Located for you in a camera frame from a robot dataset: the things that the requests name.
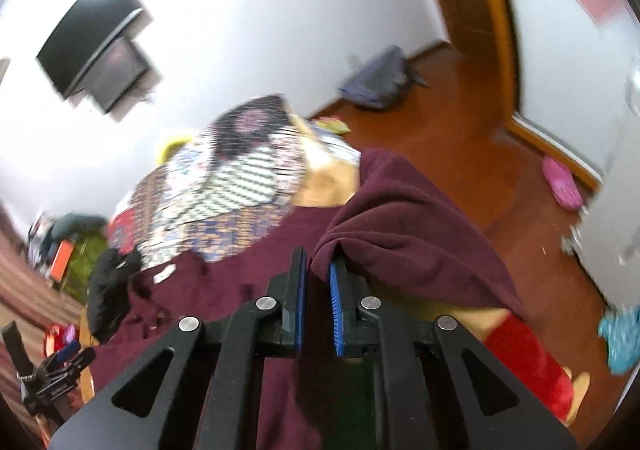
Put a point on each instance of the colourful plastic packet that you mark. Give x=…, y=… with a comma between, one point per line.
x=330, y=124

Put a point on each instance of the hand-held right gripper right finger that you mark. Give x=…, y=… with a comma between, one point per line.
x=336, y=312

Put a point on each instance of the orange box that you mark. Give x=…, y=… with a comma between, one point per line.
x=62, y=257

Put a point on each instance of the dark green bag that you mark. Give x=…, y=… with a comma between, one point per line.
x=75, y=225

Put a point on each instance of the black wall television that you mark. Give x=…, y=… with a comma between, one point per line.
x=80, y=40

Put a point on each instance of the grey backpack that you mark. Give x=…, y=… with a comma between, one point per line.
x=375, y=80

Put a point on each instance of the red plush toy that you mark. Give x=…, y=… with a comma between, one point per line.
x=55, y=337

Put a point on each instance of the small black wall monitor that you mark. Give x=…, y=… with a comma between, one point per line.
x=115, y=75

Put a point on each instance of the maroon garment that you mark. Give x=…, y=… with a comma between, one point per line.
x=400, y=230

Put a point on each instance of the black cloth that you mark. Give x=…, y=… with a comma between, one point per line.
x=110, y=290

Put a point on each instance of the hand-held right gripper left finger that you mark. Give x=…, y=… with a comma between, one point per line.
x=299, y=302

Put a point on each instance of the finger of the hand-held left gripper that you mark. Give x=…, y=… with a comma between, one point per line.
x=80, y=359
x=67, y=351

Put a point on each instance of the teal cloth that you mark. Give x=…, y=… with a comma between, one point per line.
x=622, y=337

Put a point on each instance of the white sliding wardrobe door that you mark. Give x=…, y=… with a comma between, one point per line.
x=565, y=55

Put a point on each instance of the yellow curved foam tube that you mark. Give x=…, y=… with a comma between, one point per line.
x=170, y=146

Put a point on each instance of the wooden wardrobe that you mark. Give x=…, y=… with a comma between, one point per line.
x=470, y=5

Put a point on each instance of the pile of clothes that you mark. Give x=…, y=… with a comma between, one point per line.
x=40, y=235

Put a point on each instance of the pink slipper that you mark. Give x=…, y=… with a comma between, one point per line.
x=562, y=182

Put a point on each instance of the patchwork printed blanket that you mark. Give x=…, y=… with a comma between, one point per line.
x=225, y=190

